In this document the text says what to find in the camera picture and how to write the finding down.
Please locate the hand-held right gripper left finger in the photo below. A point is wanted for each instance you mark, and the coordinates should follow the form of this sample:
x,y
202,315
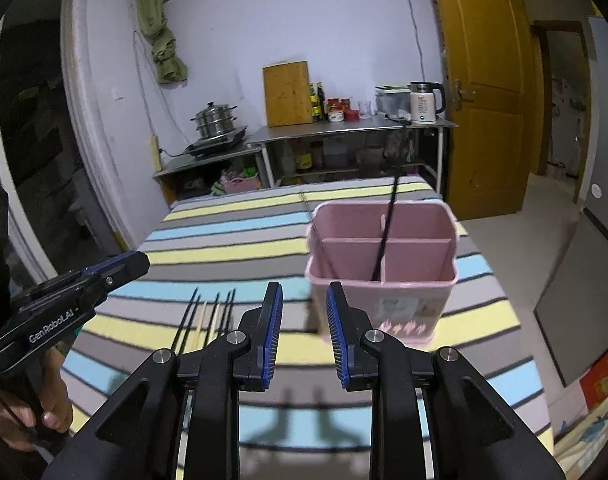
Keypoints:
x,y
273,345

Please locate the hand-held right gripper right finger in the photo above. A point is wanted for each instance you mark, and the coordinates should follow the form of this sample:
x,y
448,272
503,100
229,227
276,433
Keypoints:
x,y
335,345

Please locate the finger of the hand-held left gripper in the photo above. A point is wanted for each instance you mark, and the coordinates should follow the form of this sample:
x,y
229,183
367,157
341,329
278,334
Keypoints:
x,y
129,267
96,270

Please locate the pink plastic utensil holder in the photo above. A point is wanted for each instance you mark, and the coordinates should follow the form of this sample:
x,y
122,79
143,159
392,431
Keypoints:
x,y
384,305

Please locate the wooden chopstick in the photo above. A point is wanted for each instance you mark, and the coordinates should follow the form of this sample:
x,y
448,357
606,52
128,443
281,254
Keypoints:
x,y
199,325

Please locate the person's left forearm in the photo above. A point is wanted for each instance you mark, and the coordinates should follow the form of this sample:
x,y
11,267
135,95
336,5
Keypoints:
x,y
4,465

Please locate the person's left hand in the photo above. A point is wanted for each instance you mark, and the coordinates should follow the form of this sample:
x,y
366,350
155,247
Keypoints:
x,y
54,405

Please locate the striped blanket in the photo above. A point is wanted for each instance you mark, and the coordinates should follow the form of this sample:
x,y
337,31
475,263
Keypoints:
x,y
234,255

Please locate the long black chopstick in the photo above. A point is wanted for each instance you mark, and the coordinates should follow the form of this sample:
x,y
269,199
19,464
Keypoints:
x,y
386,230

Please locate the low metal table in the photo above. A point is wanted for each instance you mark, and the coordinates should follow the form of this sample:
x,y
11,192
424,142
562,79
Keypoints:
x,y
204,160

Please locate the pink plastic basket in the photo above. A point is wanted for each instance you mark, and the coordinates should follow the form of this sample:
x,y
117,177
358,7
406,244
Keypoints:
x,y
241,182

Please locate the black induction cooker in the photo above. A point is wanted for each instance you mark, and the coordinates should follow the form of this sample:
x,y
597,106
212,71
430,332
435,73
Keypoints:
x,y
216,144

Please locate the stainless steel steamer pot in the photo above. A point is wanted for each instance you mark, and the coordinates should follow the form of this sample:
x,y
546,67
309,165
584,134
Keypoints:
x,y
215,120

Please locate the dark glass sliding door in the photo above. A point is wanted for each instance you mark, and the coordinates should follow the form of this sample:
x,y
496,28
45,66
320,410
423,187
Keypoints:
x,y
29,110

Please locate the yellow label bottle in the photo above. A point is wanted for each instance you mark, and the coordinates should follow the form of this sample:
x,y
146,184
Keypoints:
x,y
304,157

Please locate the long metal table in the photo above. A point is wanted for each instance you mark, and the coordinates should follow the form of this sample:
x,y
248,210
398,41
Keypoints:
x,y
354,127

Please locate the red can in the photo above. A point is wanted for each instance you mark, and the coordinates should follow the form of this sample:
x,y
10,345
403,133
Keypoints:
x,y
352,115

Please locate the red lid jar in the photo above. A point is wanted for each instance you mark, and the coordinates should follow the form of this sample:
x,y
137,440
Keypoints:
x,y
335,110

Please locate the wooden cutting board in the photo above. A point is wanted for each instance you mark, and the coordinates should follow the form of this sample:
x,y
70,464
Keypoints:
x,y
288,94

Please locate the clear drinking glass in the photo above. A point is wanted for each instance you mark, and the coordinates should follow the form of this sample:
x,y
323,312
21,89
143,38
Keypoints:
x,y
364,110

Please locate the dark sauce bottle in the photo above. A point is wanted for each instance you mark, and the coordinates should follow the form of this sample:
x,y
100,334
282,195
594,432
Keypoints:
x,y
322,102
314,105

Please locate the grey flat board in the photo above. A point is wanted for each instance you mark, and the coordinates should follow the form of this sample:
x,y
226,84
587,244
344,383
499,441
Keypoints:
x,y
579,300

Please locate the grey plastic container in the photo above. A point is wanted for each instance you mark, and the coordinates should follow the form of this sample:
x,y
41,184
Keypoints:
x,y
391,102

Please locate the green hanging cloth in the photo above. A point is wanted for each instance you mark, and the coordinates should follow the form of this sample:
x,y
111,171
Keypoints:
x,y
156,20

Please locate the white electric kettle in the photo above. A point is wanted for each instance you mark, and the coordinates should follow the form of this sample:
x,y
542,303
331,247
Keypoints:
x,y
424,105

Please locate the cartoon print floor mat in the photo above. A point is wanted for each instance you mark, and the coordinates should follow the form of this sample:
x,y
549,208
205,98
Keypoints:
x,y
589,435

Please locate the red cardboard box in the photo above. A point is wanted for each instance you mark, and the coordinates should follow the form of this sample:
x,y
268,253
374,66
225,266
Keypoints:
x,y
604,377

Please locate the yellow wooden door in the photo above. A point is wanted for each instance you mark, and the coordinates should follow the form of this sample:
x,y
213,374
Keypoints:
x,y
484,85

